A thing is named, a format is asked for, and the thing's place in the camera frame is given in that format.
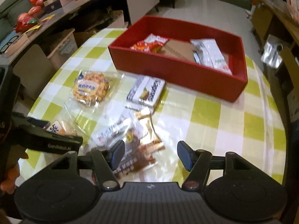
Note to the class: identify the brown cardboard liner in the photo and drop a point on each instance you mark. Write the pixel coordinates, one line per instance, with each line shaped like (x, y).
(179, 50)

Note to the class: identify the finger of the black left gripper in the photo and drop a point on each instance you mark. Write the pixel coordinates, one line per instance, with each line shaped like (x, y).
(37, 122)

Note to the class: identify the steamed cake clear packet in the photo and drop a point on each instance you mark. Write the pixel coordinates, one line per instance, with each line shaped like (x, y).
(61, 127)

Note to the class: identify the waffle cookie clear packet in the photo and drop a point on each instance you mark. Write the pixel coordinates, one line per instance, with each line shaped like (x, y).
(90, 95)

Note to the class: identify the red cardboard box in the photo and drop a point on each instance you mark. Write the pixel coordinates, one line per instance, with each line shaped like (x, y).
(175, 61)

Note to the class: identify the white Kaprons wafer pack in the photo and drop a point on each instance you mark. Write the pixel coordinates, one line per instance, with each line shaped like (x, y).
(145, 93)

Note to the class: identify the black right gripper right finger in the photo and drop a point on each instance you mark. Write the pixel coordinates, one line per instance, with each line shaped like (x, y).
(197, 163)

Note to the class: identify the red Trolli candy bag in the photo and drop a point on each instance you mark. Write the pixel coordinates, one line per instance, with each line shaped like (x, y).
(153, 43)

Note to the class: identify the silver foil bag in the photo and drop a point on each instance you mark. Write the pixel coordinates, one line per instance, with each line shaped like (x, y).
(271, 51)

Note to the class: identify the person's left hand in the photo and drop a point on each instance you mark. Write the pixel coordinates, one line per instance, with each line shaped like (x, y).
(8, 185)

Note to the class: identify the wooden cabinet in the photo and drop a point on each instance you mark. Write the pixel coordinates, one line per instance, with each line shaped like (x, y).
(268, 20)

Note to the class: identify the brown dried fruit bag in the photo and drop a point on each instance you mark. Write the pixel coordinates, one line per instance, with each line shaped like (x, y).
(128, 129)

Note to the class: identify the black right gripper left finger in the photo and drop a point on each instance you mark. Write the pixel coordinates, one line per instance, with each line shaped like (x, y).
(105, 162)

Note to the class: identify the white grey snack bag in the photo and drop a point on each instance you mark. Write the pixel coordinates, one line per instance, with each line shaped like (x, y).
(207, 53)

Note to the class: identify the black eyeglasses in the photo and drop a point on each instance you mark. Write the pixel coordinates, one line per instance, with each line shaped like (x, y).
(5, 45)

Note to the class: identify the red apple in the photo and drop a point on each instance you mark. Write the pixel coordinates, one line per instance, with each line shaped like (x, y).
(35, 10)

